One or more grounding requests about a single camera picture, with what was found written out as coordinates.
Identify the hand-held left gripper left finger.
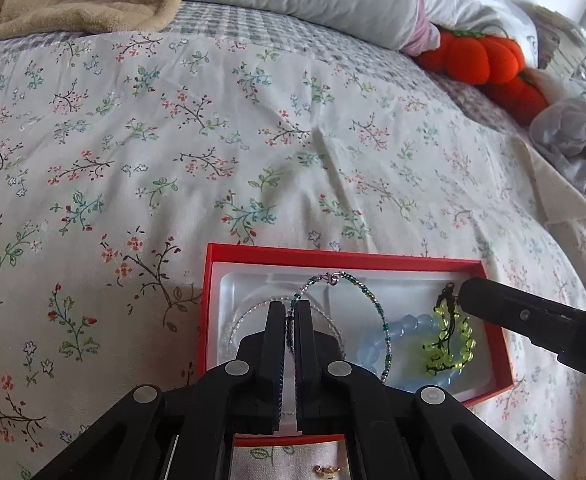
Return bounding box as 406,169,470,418
33,302,287,480

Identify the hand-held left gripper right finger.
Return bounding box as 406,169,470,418
296,303,554,480

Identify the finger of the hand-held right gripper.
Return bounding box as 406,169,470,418
459,277,586,387

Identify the yellow-green bead bracelet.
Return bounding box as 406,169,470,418
420,282,476,377

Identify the multicolour seed bead bracelet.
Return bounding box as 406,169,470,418
285,271,392,382

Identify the red jewelry box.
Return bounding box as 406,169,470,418
199,243,516,448

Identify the floral bed cloth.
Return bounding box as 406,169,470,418
0,30,586,480

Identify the crumpled grey cloth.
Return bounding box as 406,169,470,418
529,94,586,202

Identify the orange pumpkin plush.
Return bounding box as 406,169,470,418
478,67,552,127
413,27,524,86

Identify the stack of papers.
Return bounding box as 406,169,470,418
535,2,586,78

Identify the grey checked bedsheet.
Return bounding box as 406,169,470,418
0,0,528,128

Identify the clear bead bracelet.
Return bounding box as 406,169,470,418
220,300,347,361

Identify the blue bead bracelet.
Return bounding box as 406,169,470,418
345,312,474,394

